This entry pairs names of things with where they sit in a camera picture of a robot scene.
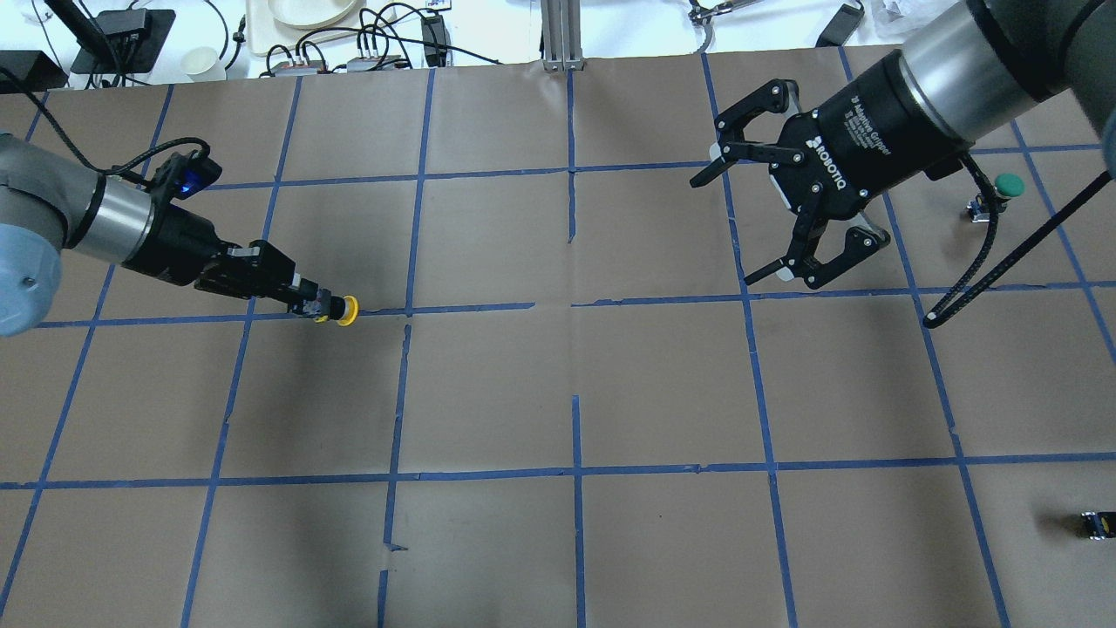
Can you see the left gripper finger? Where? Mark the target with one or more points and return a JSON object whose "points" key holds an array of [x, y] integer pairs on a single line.
{"points": [[261, 267], [291, 290]]}

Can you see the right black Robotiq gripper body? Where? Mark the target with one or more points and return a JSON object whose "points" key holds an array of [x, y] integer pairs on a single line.
{"points": [[859, 131]]}

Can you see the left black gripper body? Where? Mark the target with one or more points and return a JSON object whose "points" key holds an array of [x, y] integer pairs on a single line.
{"points": [[179, 247]]}

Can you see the yellow push button switch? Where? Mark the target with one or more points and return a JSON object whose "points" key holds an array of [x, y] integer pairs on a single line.
{"points": [[326, 307]]}

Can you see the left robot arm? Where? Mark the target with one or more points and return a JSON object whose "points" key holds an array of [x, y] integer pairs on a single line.
{"points": [[49, 204]]}

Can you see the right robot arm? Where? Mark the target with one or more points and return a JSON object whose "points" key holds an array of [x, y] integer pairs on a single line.
{"points": [[973, 68]]}

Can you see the black power adapter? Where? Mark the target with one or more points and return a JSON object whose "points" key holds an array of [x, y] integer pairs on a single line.
{"points": [[842, 25]]}

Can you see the white paper cup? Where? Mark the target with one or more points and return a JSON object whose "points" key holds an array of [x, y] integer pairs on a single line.
{"points": [[203, 64]]}

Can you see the beige tray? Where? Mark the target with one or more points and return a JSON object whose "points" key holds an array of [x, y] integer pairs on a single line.
{"points": [[262, 30]]}

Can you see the beige round plate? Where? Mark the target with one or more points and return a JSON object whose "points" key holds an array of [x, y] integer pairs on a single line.
{"points": [[310, 15]]}

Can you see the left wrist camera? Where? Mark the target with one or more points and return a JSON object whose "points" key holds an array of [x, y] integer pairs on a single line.
{"points": [[184, 175]]}

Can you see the green push button switch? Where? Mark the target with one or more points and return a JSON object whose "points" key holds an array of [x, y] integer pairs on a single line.
{"points": [[993, 196]]}

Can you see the black camera stand base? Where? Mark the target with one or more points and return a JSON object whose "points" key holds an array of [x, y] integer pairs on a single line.
{"points": [[119, 41]]}

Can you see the aluminium frame post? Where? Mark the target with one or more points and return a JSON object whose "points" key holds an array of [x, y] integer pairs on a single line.
{"points": [[561, 36]]}

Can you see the red push button switch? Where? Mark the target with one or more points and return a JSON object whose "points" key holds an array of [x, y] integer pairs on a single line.
{"points": [[1098, 524]]}

